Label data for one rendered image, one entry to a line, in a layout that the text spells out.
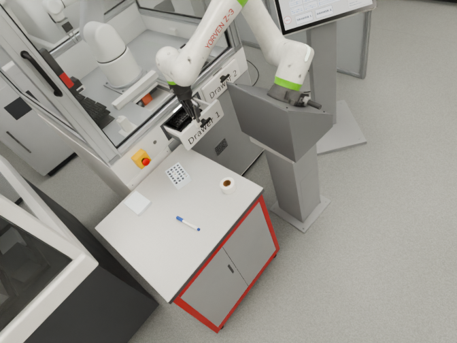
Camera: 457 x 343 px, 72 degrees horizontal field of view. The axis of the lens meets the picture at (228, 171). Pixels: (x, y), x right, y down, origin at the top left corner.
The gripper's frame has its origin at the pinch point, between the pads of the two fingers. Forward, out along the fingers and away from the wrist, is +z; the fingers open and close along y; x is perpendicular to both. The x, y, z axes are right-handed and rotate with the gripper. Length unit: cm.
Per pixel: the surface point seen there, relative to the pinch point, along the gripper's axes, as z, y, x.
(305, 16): -7, 8, 85
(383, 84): 93, 26, 165
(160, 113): -5.2, -17.1, -8.1
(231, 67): 2.6, -15.5, 44.0
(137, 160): 3.0, -12.9, -32.2
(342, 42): 63, -14, 168
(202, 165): 17.3, 7.3, -12.1
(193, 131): 4.0, -1.3, -3.5
